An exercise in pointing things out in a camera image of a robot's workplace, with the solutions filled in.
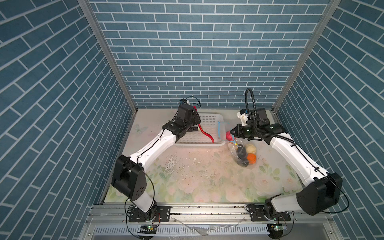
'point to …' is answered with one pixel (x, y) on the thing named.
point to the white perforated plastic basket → (212, 123)
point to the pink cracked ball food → (229, 136)
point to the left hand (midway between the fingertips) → (199, 114)
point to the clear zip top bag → (232, 145)
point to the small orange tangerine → (251, 158)
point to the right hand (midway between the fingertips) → (229, 129)
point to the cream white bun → (251, 148)
